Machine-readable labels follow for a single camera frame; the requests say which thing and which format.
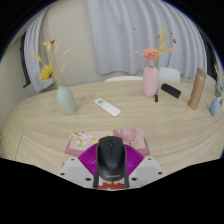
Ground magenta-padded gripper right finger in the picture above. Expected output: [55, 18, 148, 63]
[123, 143, 164, 190]

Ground black rectangular case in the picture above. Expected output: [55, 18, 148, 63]
[160, 82, 182, 99]

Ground pink vase with flowers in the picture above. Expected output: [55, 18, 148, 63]
[133, 28, 178, 98]

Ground bronze drink bottle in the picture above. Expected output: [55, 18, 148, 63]
[187, 67, 208, 110]

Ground wide white curtain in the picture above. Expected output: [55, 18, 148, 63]
[85, 0, 208, 80]

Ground black computer mouse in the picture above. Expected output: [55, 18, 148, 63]
[95, 135, 128, 183]

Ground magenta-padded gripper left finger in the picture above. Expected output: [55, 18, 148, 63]
[58, 143, 100, 190]

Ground narrow white curtain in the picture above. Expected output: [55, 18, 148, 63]
[23, 8, 56, 94]

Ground blue vase with dried flowers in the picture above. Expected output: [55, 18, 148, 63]
[208, 63, 224, 117]

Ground white remote control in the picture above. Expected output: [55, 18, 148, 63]
[94, 97, 122, 118]

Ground white chair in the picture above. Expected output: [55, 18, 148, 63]
[157, 67, 181, 83]

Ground green vase with yellow flowers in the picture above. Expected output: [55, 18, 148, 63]
[31, 39, 78, 116]

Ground dark window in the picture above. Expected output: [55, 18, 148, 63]
[19, 31, 32, 89]

